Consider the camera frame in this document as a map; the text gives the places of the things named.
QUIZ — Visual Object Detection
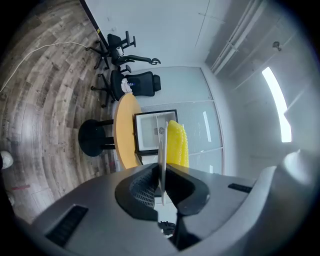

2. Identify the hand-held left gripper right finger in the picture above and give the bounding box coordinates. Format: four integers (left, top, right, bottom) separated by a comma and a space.
165, 163, 259, 252

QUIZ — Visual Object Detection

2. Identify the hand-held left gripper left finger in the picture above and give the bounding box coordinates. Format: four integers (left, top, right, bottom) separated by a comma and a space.
24, 163, 180, 256

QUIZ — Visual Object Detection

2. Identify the yellow corn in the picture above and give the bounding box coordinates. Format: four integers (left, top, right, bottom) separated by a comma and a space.
166, 119, 190, 169

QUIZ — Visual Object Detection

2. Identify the white plastic bin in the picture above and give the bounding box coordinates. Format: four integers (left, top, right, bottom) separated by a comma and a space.
133, 109, 179, 166

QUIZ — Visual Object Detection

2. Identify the round wooden table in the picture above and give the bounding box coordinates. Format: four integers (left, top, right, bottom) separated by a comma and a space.
77, 94, 143, 171

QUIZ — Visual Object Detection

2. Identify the person's white shoe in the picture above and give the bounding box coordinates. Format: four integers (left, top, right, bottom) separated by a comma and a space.
0, 149, 14, 170

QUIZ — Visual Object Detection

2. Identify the long ceiling light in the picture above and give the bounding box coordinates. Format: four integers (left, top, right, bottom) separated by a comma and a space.
261, 66, 293, 144

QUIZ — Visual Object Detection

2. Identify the black office chair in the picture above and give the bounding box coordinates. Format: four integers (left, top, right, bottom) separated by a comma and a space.
85, 30, 162, 71
90, 64, 162, 109

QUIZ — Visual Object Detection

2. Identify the white crumpled cloth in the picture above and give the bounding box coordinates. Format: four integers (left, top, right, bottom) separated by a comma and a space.
120, 77, 134, 95

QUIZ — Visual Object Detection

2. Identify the white ceiling rail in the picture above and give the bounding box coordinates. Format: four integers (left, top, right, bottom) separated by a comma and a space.
209, 0, 266, 74

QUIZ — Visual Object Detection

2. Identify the white floor cable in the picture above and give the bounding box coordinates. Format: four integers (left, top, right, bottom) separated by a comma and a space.
0, 41, 90, 94

